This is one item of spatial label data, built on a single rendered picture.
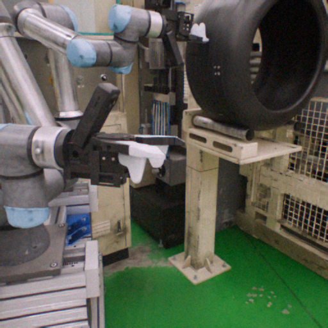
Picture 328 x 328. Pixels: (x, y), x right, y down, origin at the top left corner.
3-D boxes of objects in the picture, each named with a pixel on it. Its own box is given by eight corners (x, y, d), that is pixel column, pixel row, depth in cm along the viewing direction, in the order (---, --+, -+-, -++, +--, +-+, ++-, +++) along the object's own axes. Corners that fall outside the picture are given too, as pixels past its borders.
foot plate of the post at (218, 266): (167, 259, 200) (167, 254, 198) (202, 246, 213) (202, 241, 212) (194, 285, 178) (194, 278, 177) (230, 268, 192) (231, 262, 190)
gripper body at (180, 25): (196, 14, 106) (164, 7, 100) (193, 43, 109) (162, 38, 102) (182, 16, 113) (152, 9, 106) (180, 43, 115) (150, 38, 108)
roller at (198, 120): (191, 124, 153) (192, 114, 152) (198, 125, 155) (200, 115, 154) (245, 140, 125) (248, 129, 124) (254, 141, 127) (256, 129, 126)
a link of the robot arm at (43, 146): (56, 124, 62) (27, 128, 54) (78, 125, 61) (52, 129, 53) (57, 163, 63) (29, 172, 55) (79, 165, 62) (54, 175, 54)
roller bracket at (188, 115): (182, 131, 154) (182, 109, 151) (243, 121, 174) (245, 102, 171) (186, 132, 151) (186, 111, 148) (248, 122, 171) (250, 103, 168)
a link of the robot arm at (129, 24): (104, 29, 101) (109, -2, 97) (136, 34, 107) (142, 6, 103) (113, 38, 96) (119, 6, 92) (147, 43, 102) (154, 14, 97)
